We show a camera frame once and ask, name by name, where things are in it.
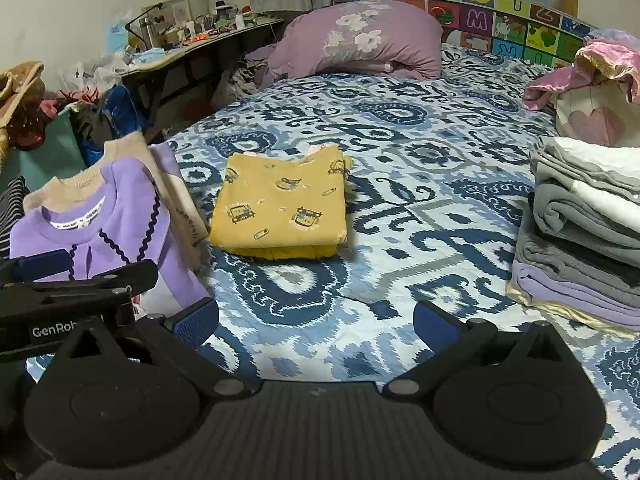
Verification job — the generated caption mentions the blue patterned bedspread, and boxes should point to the blue patterned bedspread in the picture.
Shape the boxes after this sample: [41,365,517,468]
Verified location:
[25,42,640,461]

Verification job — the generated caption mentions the white plastic bag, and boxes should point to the white plastic bag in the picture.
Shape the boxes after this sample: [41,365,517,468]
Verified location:
[60,55,131,92]

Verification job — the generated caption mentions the dark striped cloth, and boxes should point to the dark striped cloth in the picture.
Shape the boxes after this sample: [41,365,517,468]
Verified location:
[0,175,27,261]

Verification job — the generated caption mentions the purple shirt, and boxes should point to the purple shirt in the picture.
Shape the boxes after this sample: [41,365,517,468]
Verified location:
[9,157,213,321]

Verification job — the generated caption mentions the plain yellow garment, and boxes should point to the plain yellow garment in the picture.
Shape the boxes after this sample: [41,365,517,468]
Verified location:
[235,242,343,262]

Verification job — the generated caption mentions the yellow printed pants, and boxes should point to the yellow printed pants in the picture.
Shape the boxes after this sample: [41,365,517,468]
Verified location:
[209,144,353,253]

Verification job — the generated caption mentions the stack of folded clothes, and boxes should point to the stack of folded clothes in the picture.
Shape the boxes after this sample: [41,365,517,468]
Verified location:
[506,135,640,338]

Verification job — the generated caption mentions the colourful alphabet foam mat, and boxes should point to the colourful alphabet foam mat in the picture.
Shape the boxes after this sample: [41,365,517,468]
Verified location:
[331,0,598,73]

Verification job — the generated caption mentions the blue plastic bag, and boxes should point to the blue plastic bag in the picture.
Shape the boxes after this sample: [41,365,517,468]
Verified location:
[97,85,151,136]

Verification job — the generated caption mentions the beige shirt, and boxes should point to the beige shirt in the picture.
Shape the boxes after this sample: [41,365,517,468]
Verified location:
[22,131,211,251]

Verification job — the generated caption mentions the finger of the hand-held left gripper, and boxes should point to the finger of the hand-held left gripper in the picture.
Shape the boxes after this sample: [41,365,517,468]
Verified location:
[10,249,73,283]
[30,259,160,296]

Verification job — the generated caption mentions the brown plush bag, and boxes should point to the brown plush bag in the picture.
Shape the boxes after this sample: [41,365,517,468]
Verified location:
[0,61,48,151]

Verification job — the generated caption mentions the illustrated card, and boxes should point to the illustrated card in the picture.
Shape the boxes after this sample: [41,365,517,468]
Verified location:
[150,0,193,36]

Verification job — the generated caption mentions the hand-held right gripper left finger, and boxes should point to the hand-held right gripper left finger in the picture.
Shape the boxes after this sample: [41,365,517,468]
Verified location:
[55,297,251,402]

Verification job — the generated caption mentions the light blue cloth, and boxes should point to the light blue cloth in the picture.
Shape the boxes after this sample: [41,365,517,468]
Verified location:
[131,47,172,69]

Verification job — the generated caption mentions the cluttered desk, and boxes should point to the cluttered desk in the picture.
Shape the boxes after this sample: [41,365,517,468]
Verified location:
[120,15,286,131]

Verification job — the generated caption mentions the teal bag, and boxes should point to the teal bag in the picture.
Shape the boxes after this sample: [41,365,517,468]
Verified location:
[7,110,88,191]

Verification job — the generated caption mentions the purple floral pillow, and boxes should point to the purple floral pillow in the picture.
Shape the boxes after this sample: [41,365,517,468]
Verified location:
[255,0,445,88]

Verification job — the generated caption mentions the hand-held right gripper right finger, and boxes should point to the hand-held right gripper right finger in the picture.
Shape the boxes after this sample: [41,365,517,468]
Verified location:
[382,300,571,400]

